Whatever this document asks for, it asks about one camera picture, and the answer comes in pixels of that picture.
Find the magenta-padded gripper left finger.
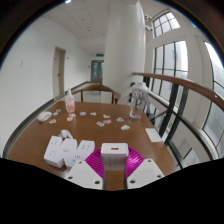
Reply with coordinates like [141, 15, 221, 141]
[64, 147, 106, 191]

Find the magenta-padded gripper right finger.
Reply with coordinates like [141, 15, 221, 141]
[123, 146, 166, 190]

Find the white charger block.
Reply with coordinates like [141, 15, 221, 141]
[100, 142, 130, 172]

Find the white power strip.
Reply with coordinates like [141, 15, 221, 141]
[43, 134, 96, 169]

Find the white paper card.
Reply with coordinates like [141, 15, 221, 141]
[144, 127, 163, 144]

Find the white computer mouse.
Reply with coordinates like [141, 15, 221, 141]
[36, 110, 53, 123]

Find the white bottle with orange label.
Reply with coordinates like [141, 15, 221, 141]
[64, 88, 77, 114]

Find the clear plastic shaker bottle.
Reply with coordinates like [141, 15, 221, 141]
[129, 81, 150, 121]

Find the wooden chair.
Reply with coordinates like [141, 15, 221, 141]
[71, 83, 122, 105]

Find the large curved window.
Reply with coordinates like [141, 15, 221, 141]
[201, 41, 224, 158]

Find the black railing with wooden handrail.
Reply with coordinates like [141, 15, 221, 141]
[132, 71, 224, 168]

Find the glazed double door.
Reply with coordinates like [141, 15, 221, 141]
[90, 59, 105, 84]

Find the beige side door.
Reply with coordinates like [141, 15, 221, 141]
[52, 46, 67, 99]

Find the tall black-framed window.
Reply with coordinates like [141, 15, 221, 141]
[151, 40, 189, 101]

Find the small high window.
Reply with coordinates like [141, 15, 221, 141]
[151, 12, 181, 38]

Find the white power strip cable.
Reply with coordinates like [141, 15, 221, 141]
[58, 129, 74, 140]

